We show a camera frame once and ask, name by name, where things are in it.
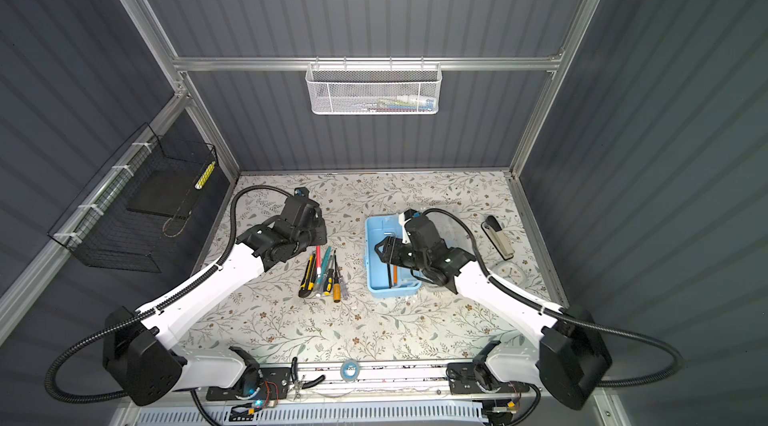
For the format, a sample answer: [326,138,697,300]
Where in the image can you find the blue plastic tool box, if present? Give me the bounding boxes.
[364,209,475,299]

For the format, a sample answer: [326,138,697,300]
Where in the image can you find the teal pen tool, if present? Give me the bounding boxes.
[314,247,333,296]

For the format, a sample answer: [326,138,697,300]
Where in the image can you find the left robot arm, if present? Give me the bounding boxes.
[103,187,327,406]

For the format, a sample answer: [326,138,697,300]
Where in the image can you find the blue tape roll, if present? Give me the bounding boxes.
[340,359,361,382]

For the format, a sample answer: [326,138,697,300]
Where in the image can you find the yellow black utility knife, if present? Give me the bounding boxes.
[298,252,317,298]

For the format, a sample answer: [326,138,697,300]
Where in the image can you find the red handled hex key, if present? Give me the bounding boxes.
[314,245,322,282]

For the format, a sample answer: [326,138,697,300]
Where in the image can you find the clear tape roll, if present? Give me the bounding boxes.
[491,261,536,288]

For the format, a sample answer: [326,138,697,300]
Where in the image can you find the black stapler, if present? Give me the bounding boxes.
[481,215,514,261]

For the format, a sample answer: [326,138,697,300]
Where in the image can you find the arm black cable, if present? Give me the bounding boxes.
[43,184,301,406]
[419,207,685,389]

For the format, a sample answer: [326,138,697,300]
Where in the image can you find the yellow marker in basket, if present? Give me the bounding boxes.
[194,160,217,190]

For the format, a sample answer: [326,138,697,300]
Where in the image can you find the white wire mesh basket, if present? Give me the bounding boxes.
[305,64,443,115]

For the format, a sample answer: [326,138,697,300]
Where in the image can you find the yellow handled screwdriver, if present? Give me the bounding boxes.
[331,253,342,303]

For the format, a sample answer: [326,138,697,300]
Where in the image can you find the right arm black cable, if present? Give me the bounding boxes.
[419,207,685,389]

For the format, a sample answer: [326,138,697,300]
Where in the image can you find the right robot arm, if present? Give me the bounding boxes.
[365,209,612,410]

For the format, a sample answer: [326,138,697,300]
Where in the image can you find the black wire basket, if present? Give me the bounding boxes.
[48,127,218,273]

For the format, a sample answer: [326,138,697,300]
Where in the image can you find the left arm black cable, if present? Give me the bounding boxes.
[43,184,301,406]

